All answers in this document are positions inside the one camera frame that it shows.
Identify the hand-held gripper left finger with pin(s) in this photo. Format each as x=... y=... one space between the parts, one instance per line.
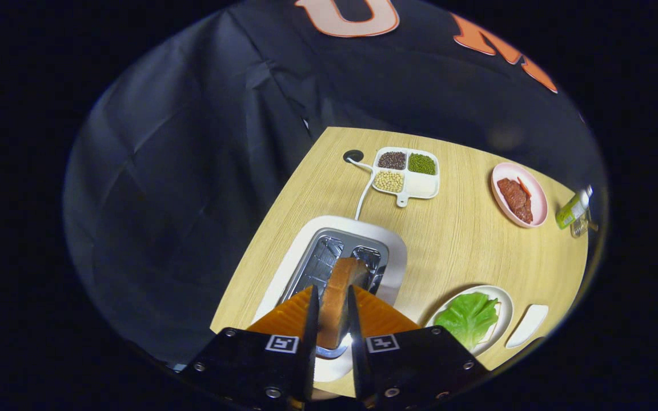
x=313 y=342

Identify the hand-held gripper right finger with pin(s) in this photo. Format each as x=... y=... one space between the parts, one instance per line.
x=357 y=354

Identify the toasted bread slice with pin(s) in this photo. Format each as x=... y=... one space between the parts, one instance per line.
x=337 y=297

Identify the green lettuce leaf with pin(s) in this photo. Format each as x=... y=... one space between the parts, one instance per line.
x=466 y=317

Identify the white toaster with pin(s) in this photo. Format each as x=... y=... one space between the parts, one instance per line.
x=329 y=222

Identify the round white plate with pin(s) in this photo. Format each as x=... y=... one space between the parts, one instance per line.
x=505 y=308

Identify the white square plate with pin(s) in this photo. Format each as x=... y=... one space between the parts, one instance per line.
x=526 y=326

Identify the white divided bean dish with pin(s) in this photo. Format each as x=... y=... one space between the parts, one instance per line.
x=420 y=185

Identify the black backdrop cloth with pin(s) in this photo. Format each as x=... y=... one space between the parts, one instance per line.
x=192 y=200

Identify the brown meat slices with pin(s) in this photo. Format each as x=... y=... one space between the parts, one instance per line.
x=514 y=198

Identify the pink oval plate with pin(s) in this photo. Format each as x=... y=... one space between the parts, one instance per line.
x=537 y=208

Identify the red food strip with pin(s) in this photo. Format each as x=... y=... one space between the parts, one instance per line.
x=524 y=186

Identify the green label metal bottle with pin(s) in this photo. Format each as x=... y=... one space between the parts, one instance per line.
x=569 y=211

